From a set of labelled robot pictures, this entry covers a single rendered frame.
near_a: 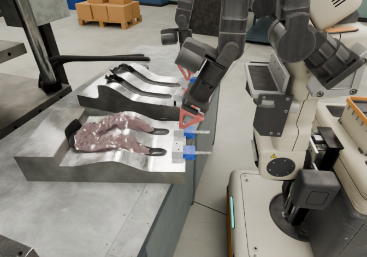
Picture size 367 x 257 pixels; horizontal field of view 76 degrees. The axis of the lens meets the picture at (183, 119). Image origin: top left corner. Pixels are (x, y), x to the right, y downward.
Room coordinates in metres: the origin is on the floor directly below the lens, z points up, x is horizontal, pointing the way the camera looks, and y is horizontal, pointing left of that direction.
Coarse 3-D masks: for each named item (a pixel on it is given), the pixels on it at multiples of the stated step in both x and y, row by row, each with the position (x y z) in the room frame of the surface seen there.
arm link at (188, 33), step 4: (188, 28) 0.99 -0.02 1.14; (176, 32) 1.00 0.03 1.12; (180, 32) 0.97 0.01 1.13; (184, 32) 0.97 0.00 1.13; (188, 32) 0.97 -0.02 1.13; (176, 36) 0.99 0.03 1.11; (180, 36) 0.97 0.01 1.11; (184, 36) 0.97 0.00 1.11; (188, 36) 0.97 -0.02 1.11; (176, 40) 0.98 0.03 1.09; (180, 40) 0.97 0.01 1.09; (184, 40) 0.96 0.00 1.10
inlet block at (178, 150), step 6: (174, 144) 0.58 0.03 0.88; (180, 144) 0.58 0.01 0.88; (174, 150) 0.55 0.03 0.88; (180, 150) 0.55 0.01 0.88; (186, 150) 0.56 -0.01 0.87; (192, 150) 0.56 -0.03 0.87; (174, 156) 0.54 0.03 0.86; (180, 156) 0.54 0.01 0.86; (186, 156) 0.55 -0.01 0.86; (192, 156) 0.55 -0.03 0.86
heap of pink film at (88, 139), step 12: (108, 120) 0.68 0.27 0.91; (120, 120) 0.66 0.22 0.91; (132, 120) 0.67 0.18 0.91; (84, 132) 0.63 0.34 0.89; (96, 132) 0.62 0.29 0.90; (108, 132) 0.59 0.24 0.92; (120, 132) 0.60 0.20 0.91; (84, 144) 0.57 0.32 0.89; (96, 144) 0.56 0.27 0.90; (108, 144) 0.55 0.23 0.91; (120, 144) 0.55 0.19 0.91; (132, 144) 0.56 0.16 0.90
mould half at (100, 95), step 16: (128, 64) 1.12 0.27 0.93; (112, 80) 0.93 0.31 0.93; (128, 80) 0.97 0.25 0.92; (160, 80) 1.04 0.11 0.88; (176, 80) 1.03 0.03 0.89; (80, 96) 0.94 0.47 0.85; (96, 96) 0.93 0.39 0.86; (112, 96) 0.88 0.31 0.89; (128, 96) 0.87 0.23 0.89; (144, 96) 0.89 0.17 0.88; (144, 112) 0.83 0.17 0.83; (160, 112) 0.81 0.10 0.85; (176, 112) 0.79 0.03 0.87
